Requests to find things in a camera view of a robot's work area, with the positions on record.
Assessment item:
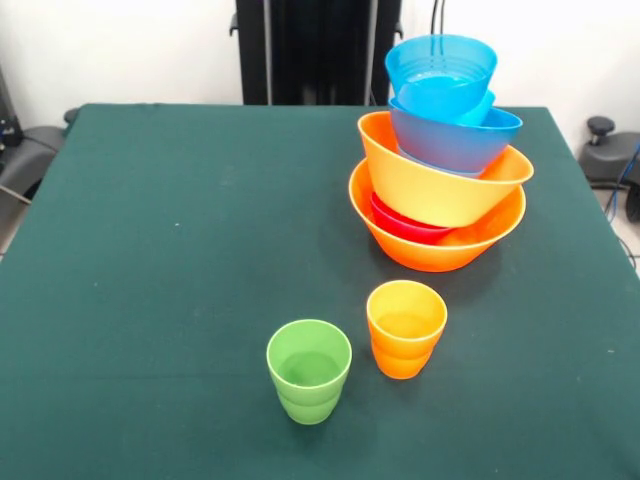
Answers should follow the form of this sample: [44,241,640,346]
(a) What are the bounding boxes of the green cup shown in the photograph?
[265,319,353,426]

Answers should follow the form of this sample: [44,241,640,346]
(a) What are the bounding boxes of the blue ribbed-bottom bowl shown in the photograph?
[384,33,500,119]

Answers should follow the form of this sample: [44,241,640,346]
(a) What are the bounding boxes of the large blue bowl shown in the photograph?
[388,95,525,174]

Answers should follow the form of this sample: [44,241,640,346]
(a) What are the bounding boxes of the orange cup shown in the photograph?
[365,279,449,380]

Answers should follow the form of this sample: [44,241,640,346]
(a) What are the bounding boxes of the blue cable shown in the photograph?
[602,144,640,221]

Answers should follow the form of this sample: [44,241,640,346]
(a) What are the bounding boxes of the dark green tablecloth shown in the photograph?
[0,103,640,480]

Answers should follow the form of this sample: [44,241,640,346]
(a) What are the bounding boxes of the black pedestal foot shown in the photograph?
[0,107,81,201]
[578,115,640,189]

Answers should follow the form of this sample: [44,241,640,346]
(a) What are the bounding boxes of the large orange bowl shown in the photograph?
[348,160,527,274]
[356,110,535,227]

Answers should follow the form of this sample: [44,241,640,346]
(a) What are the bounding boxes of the small magenta bowl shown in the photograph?
[369,192,454,246]

